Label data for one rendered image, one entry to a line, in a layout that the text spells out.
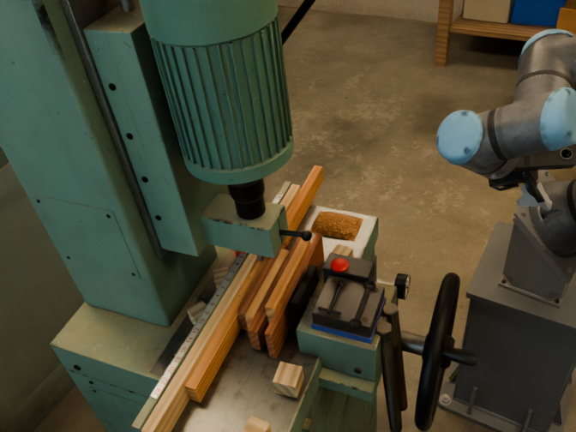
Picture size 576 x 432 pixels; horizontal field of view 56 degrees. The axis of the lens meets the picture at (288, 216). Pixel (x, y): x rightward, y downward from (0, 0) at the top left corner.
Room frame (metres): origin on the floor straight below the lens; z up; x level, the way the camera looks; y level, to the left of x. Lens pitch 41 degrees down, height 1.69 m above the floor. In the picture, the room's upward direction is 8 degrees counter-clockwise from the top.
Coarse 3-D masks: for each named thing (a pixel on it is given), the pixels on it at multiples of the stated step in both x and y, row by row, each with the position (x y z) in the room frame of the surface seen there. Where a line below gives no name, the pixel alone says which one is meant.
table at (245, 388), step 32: (256, 352) 0.56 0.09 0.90; (288, 352) 0.55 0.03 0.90; (224, 384) 0.51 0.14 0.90; (256, 384) 0.50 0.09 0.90; (320, 384) 0.51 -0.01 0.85; (352, 384) 0.49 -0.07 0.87; (192, 416) 0.46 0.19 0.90; (224, 416) 0.45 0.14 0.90; (256, 416) 0.44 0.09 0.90; (288, 416) 0.44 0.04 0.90
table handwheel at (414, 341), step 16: (448, 288) 0.60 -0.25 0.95; (448, 304) 0.56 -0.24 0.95; (432, 320) 0.55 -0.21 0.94; (448, 320) 0.54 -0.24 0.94; (416, 336) 0.60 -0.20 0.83; (432, 336) 0.52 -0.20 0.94; (448, 336) 0.58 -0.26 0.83; (416, 352) 0.58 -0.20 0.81; (432, 352) 0.50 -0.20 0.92; (432, 368) 0.48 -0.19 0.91; (432, 384) 0.46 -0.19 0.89; (432, 400) 0.45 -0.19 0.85; (416, 416) 0.46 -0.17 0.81; (432, 416) 0.50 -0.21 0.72
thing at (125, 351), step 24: (216, 264) 0.89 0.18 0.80; (96, 312) 0.79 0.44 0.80; (72, 336) 0.74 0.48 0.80; (96, 336) 0.73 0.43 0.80; (120, 336) 0.72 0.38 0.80; (144, 336) 0.71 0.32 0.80; (168, 336) 0.70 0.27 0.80; (72, 360) 0.70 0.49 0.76; (96, 360) 0.67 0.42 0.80; (120, 360) 0.66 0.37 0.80; (144, 360) 0.65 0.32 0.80; (168, 360) 0.64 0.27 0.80; (120, 384) 0.65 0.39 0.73; (144, 384) 0.62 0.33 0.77
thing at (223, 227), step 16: (208, 208) 0.76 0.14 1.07; (224, 208) 0.75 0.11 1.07; (272, 208) 0.73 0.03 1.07; (208, 224) 0.73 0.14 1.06; (224, 224) 0.72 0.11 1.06; (240, 224) 0.71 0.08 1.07; (256, 224) 0.70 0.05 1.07; (272, 224) 0.69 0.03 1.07; (208, 240) 0.74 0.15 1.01; (224, 240) 0.72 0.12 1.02; (240, 240) 0.71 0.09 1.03; (256, 240) 0.69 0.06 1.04; (272, 240) 0.68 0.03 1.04; (272, 256) 0.68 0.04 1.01
